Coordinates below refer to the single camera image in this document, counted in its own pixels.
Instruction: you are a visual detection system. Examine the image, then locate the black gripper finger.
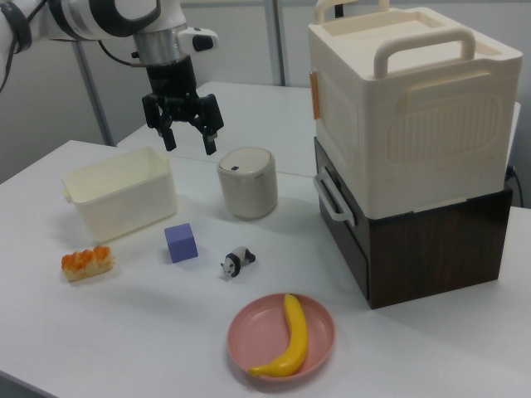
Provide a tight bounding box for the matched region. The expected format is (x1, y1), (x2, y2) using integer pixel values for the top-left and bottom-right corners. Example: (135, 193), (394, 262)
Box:
(187, 94), (226, 156)
(141, 93), (178, 153)

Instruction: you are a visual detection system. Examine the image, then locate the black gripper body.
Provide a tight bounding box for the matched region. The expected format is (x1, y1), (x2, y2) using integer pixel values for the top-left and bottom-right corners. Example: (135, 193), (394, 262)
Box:
(144, 56), (200, 123)

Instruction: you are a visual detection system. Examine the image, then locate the purple cube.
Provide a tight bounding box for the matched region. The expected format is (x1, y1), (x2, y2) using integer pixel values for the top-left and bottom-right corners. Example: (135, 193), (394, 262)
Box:
(163, 222), (200, 265)

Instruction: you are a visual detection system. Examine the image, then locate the white open plastic box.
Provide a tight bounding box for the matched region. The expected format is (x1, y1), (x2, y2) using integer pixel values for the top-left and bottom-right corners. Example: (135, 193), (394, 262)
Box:
(61, 145), (179, 244)

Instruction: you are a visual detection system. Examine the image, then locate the dark wooden drawer box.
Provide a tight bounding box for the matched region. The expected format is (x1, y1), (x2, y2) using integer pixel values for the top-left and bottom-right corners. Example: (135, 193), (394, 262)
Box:
(313, 136), (514, 310)

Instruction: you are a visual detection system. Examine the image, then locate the beige lidded trash can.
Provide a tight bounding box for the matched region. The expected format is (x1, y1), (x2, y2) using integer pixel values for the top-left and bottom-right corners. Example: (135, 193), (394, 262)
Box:
(217, 146), (279, 221)

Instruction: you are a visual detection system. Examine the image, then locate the panda toy figure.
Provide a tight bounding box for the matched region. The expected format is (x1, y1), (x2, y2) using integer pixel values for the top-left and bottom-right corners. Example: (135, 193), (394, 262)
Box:
(219, 245), (257, 280)

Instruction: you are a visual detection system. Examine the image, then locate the orange-topped toy bread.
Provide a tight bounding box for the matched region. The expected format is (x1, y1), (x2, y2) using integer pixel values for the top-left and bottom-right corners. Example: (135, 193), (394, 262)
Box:
(61, 245), (116, 284)

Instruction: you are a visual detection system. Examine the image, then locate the pink plate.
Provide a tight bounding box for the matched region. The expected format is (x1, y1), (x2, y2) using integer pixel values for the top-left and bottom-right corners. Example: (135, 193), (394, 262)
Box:
(227, 292), (337, 382)

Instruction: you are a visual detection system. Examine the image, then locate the yellow toy banana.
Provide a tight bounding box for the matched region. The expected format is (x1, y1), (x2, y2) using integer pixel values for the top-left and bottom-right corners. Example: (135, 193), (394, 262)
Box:
(248, 293), (310, 378)

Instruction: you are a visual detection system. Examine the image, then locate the robot wrist cable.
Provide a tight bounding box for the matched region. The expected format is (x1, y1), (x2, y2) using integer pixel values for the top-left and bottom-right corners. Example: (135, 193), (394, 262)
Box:
(96, 38), (147, 68)

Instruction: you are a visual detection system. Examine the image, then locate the cream plastic container with handle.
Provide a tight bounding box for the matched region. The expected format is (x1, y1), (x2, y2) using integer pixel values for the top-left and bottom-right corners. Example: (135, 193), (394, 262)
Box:
(307, 0), (524, 220)

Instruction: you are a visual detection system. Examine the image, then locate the black wall cable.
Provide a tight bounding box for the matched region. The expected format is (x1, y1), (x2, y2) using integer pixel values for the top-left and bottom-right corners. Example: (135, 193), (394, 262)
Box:
(503, 164), (524, 206)

